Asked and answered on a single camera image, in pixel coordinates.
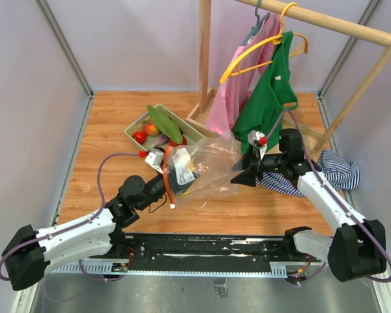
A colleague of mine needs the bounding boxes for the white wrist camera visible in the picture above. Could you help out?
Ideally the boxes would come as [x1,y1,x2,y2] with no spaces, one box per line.
[248,130,268,159]
[145,147,165,174]

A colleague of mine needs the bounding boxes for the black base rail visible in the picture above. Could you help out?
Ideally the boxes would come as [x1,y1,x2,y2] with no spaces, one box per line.
[48,231,326,281]

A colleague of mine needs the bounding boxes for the clear zip top bag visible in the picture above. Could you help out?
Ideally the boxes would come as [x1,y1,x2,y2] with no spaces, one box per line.
[162,132,242,209]

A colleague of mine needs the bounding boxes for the light green plastic basket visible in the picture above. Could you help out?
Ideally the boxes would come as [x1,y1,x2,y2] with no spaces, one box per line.
[124,104,205,151]

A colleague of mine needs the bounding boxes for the grey-blue clothes hanger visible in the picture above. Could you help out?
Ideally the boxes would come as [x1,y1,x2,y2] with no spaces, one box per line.
[241,0,270,46]

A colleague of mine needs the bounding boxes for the blue striped cloth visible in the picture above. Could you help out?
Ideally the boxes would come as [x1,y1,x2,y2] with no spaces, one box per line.
[256,149,361,198]

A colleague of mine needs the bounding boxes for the wooden clothes rack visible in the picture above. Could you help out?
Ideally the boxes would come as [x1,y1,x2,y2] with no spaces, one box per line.
[186,1,391,157]

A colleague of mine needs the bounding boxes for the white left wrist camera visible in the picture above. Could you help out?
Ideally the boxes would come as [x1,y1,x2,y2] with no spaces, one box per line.
[145,147,165,174]

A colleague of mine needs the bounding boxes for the green tank top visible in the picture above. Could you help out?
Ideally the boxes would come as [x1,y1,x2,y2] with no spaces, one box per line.
[233,31,298,154]

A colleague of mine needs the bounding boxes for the fake purple eggplant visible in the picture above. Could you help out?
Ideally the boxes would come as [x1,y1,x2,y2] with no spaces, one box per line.
[152,134,169,147]

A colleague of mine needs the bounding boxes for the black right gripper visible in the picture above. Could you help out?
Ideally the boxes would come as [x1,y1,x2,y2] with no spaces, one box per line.
[230,143,286,187]

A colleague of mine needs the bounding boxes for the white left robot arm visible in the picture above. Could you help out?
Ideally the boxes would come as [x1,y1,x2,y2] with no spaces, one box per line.
[0,174,190,291]

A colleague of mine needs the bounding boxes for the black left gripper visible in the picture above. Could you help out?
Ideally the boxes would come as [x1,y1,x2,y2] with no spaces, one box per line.
[138,161,200,211]

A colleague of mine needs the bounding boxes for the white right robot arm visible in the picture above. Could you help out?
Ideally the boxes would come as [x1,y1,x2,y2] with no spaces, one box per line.
[231,128,387,282]

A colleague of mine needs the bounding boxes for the pink shirt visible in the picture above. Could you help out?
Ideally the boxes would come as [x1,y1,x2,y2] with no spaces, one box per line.
[206,12,282,140]

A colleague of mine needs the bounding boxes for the fake strawberry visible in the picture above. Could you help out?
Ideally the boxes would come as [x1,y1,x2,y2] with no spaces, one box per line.
[132,131,148,145]

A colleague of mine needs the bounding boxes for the yellow clothes hanger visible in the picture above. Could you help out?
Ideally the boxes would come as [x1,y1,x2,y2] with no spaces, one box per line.
[220,2,297,84]

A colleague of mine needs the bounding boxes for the fake peach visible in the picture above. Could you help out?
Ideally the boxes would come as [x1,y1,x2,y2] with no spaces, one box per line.
[142,120,162,137]

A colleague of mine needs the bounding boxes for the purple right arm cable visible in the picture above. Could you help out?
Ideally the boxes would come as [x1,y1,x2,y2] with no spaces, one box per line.
[263,110,391,284]

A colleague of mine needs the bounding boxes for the fake yellow banana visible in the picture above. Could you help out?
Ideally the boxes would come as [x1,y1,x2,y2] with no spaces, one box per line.
[181,162,197,196]

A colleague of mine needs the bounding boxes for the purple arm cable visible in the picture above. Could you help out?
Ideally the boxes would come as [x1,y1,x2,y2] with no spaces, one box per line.
[263,110,391,284]
[0,151,147,281]

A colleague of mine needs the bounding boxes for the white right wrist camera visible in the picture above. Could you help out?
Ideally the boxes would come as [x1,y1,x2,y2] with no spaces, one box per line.
[248,130,268,159]

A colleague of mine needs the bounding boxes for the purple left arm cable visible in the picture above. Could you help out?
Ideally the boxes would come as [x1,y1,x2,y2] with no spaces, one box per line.
[0,151,147,281]

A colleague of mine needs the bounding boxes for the fake green leafy vegetable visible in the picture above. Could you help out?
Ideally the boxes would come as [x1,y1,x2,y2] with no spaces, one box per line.
[147,106,183,144]

